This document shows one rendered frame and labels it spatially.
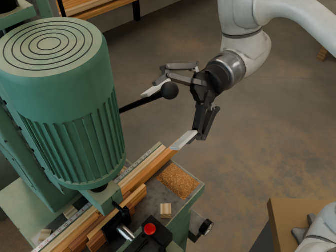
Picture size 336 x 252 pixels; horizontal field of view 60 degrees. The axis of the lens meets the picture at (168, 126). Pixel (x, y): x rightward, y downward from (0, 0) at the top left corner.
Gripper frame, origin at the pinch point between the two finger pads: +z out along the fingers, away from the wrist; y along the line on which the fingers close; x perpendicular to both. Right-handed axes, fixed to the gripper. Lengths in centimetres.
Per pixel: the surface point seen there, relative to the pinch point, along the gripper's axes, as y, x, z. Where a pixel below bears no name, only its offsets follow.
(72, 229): -19.4, -30.6, 25.2
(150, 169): -21.3, -29.7, -4.2
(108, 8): 47, -184, -117
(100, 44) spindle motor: 19.8, 9.5, 8.9
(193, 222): -56, -38, -12
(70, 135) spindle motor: 9.3, 2.3, 18.8
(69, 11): 57, -183, -82
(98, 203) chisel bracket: -13.4, -19.1, 17.5
